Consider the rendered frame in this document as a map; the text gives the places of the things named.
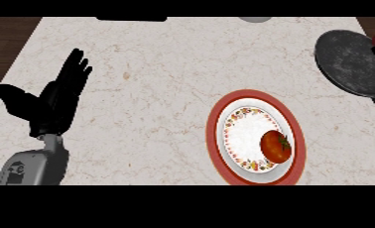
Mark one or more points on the dark grey pan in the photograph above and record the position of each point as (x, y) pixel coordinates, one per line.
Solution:
(347, 61)

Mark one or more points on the black flat appliance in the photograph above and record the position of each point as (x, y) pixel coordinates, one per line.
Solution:
(132, 18)

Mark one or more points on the grey round object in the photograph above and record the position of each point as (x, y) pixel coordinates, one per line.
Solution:
(254, 19)

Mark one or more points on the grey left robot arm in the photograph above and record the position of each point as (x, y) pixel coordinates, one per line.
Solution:
(37, 166)

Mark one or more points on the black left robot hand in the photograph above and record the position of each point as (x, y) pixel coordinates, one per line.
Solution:
(55, 101)

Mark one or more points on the red-rimmed white plate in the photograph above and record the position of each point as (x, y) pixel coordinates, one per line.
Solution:
(244, 133)

